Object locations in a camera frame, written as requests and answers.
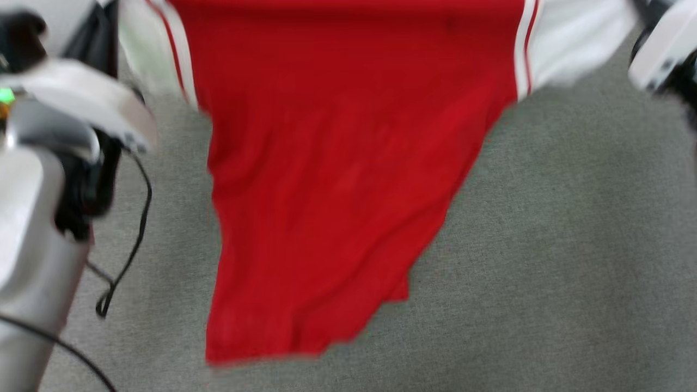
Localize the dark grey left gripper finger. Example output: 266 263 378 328
63 0 119 78

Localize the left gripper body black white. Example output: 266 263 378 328
0 10 160 241

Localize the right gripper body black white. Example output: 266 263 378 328
626 0 697 131

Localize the red and white jersey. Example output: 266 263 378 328
117 0 639 366

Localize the grey fabric sofa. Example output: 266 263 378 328
38 27 697 392

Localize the thin black cable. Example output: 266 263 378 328
87 152 153 320
0 315 118 392

